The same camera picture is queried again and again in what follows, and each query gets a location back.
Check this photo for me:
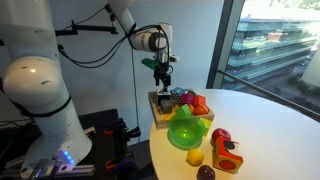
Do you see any dark window frame post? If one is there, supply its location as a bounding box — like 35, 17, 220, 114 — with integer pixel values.
205, 0, 246, 90

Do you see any yellow toy banana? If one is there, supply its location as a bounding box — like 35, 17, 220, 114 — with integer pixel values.
163, 111, 178, 122

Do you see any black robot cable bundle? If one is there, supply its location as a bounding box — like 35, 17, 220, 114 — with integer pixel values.
58, 6, 168, 69

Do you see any grey toy cube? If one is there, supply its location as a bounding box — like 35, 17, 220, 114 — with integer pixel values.
160, 99, 174, 115

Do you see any lime green toy block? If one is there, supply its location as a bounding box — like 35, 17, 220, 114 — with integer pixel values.
199, 117, 213, 137

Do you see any wooden toy tray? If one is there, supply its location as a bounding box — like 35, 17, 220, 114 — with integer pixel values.
148, 89, 216, 130

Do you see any dark purple toy plum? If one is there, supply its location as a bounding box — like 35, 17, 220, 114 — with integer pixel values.
196, 164, 216, 180

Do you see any magenta toy cube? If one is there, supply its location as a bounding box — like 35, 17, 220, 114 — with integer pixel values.
179, 92, 196, 105

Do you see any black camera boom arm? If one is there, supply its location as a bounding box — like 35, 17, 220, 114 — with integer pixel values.
54, 20, 119, 37

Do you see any black white dotted cube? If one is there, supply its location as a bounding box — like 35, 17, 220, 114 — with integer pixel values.
169, 92, 183, 104

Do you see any black robot mounting stand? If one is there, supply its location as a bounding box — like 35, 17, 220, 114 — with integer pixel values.
0, 108, 148, 180

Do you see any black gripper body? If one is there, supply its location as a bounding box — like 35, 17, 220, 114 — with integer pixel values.
153, 61, 174, 84

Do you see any grey window railing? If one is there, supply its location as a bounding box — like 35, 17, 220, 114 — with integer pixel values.
217, 69, 320, 123

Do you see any green toy cube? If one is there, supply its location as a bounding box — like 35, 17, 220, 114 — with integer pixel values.
175, 104, 192, 119

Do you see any orange number six cube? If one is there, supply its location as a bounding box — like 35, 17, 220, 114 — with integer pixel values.
211, 135, 244, 175

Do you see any yellow toy lemon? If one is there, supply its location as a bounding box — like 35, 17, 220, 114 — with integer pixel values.
185, 148, 205, 167

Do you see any black orange bar clamp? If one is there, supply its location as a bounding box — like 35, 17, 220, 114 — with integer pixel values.
103, 118, 142, 148
104, 151, 138, 172

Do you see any red toy apple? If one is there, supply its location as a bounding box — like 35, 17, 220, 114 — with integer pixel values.
209, 127, 232, 147

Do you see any red toy cube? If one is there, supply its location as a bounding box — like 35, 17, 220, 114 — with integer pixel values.
192, 94, 207, 108

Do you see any large orange toy fruit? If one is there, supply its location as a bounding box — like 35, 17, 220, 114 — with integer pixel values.
193, 104, 210, 116

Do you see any thin black hanging cable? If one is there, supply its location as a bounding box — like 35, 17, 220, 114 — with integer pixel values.
130, 48, 141, 134

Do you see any blue number cube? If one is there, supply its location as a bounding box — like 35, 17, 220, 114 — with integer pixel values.
171, 86, 188, 97

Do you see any green plastic bowl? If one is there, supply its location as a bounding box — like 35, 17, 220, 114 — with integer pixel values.
166, 114, 207, 151

